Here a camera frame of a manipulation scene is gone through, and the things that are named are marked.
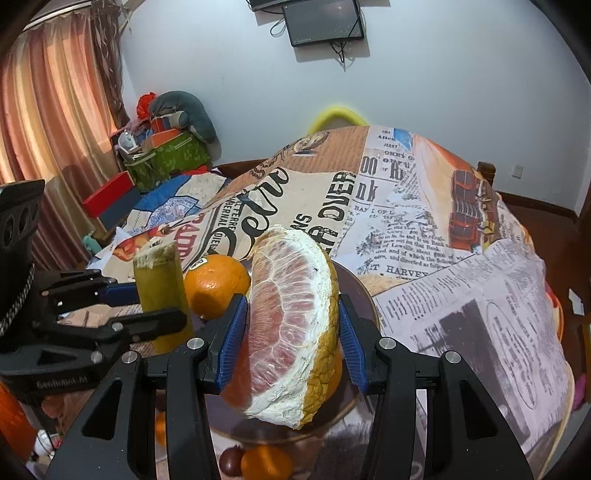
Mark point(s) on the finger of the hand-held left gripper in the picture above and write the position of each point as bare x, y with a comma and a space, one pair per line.
152, 321
120, 294

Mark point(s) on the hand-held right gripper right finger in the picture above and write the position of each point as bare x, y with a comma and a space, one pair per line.
353, 346

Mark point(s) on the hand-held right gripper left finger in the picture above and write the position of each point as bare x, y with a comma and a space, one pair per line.
233, 341

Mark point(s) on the green sugarcane piece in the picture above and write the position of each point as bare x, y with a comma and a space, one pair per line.
161, 286

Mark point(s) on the purple plate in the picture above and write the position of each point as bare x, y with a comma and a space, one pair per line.
360, 304

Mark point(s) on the orange with sticker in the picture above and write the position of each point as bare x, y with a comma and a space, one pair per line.
214, 290

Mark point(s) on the peeled pomelo wedge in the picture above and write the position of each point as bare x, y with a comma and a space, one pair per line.
286, 323

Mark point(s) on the orange striped curtain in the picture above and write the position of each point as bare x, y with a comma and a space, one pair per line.
51, 138

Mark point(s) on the red and blue box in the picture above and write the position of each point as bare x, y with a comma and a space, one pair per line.
111, 194

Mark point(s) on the small tangerine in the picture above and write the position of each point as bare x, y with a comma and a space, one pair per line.
265, 463
160, 428

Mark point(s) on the newspaper print tablecloth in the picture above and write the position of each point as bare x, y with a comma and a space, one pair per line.
461, 300

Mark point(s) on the small dark brown fruit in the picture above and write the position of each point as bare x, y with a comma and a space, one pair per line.
231, 461

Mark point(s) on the green storage bag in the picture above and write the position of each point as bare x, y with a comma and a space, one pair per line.
175, 157

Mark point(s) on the orange box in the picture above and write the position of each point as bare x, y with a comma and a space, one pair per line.
164, 134

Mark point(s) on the red plastic bag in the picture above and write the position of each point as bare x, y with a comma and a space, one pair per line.
145, 104

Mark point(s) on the brown patterned curtain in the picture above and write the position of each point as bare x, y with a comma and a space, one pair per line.
108, 69

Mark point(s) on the wooden chair post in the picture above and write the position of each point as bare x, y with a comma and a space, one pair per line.
485, 173

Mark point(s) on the white wall outlet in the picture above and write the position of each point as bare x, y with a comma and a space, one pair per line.
518, 170

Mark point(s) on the black wall television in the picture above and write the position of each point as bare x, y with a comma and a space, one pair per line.
268, 3

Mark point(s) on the small black wall monitor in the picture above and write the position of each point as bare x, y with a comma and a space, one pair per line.
323, 21

